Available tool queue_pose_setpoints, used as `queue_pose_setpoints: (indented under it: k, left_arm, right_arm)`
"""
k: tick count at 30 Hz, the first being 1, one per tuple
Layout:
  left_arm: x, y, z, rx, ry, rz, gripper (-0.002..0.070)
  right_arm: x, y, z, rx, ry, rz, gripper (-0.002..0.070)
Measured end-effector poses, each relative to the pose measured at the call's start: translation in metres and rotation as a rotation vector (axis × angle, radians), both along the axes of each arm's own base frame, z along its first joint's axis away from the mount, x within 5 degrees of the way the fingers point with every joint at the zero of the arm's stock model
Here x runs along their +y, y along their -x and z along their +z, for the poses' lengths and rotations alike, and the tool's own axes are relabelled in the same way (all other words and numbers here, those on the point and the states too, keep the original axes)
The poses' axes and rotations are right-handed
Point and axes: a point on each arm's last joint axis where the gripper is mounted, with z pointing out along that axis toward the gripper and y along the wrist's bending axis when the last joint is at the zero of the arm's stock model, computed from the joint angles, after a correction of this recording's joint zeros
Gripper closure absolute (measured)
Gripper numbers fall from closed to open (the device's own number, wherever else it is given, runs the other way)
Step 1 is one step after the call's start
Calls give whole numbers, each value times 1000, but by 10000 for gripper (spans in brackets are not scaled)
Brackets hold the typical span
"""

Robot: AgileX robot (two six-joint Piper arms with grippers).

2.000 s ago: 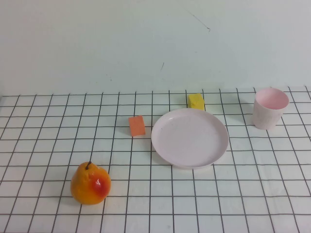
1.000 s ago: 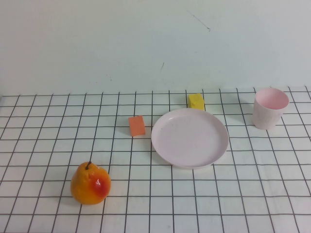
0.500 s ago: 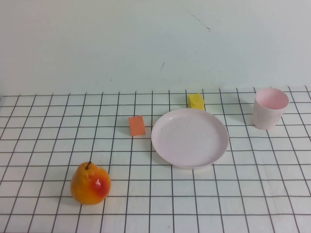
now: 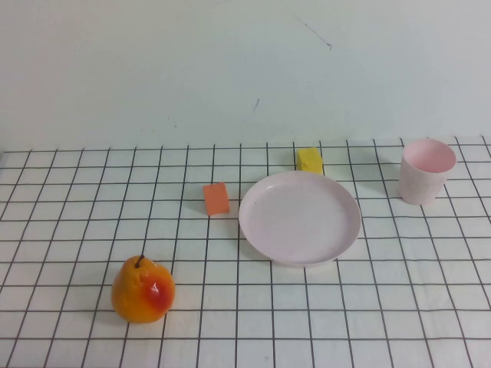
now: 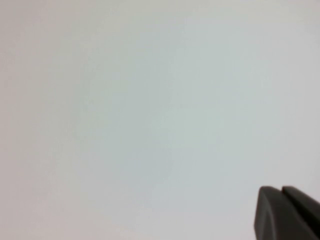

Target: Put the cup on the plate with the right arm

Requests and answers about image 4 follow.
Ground pink round plate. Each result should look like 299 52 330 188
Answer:
238 170 362 268

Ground pink plastic cup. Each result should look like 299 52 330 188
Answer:
397 138 457 206

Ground white black grid tablecloth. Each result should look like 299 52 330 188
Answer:
0 136 491 368

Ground yellow foam block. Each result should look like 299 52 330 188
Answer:
295 146 323 176

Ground orange red toy pear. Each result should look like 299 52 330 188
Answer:
110 254 176 325

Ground orange foam block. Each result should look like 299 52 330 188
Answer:
202 182 231 217

